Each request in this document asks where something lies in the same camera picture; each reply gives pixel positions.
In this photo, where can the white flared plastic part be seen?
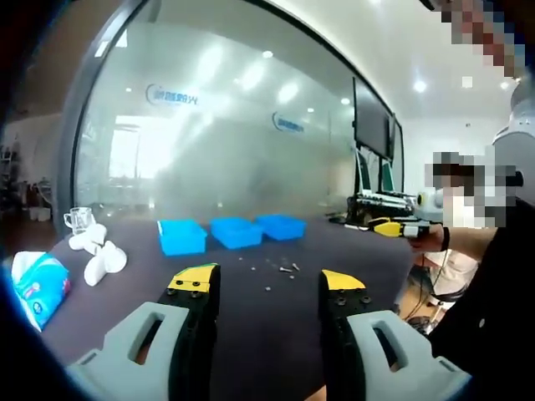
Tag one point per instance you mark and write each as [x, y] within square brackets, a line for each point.
[104, 263]

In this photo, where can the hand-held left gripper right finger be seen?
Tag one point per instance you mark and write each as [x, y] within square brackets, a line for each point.
[378, 338]

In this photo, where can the screws nuts and washers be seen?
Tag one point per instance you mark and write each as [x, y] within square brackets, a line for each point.
[285, 270]

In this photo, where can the blue tissue pack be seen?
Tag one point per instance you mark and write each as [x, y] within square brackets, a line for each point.
[39, 288]

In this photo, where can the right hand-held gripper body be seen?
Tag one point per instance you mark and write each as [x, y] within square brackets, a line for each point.
[430, 200]

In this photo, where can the white curved plastic part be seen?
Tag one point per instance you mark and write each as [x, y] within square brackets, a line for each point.
[90, 238]

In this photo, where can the blue plastic bin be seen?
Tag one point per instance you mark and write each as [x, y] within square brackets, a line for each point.
[236, 234]
[184, 238]
[282, 227]

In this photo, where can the clear glass mug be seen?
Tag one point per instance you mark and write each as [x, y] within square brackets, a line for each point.
[80, 221]

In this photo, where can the office chair base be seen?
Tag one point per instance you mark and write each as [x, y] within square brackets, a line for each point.
[426, 317]

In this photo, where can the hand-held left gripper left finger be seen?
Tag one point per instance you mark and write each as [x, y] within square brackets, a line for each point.
[165, 334]

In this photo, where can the large black monitor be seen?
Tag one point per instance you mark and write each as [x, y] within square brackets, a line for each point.
[372, 121]

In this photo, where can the black device with white connectors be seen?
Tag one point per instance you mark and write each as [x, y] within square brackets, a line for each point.
[382, 202]

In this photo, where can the person's right hand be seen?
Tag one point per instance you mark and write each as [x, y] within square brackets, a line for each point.
[430, 242]

